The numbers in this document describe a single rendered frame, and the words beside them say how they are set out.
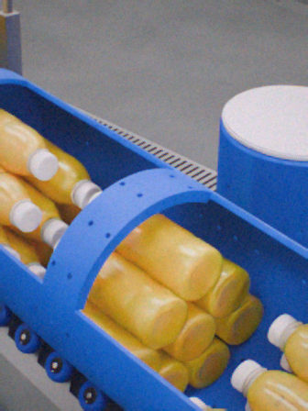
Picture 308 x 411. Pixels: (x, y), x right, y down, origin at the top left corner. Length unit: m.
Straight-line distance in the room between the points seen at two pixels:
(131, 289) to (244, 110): 0.70
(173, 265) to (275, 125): 0.65
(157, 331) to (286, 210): 0.61
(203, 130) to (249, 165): 2.20
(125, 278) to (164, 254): 0.06
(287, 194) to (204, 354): 0.52
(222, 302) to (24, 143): 0.37
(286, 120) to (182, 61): 2.73
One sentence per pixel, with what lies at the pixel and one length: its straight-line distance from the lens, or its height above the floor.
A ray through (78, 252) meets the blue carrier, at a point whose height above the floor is 1.19.
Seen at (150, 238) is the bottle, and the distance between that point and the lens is 1.17.
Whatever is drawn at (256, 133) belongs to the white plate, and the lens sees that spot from 1.71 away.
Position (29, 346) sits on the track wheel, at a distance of 1.35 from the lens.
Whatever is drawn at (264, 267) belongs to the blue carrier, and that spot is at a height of 1.10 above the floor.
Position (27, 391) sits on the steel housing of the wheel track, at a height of 0.89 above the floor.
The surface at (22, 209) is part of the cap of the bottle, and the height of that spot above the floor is 1.13.
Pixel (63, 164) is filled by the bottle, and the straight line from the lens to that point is 1.40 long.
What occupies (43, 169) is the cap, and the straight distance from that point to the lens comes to 1.36.
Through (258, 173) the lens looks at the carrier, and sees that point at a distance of 1.68.
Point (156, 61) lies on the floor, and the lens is 4.46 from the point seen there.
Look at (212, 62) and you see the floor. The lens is 4.47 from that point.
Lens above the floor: 1.85
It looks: 33 degrees down
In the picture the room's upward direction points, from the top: 1 degrees clockwise
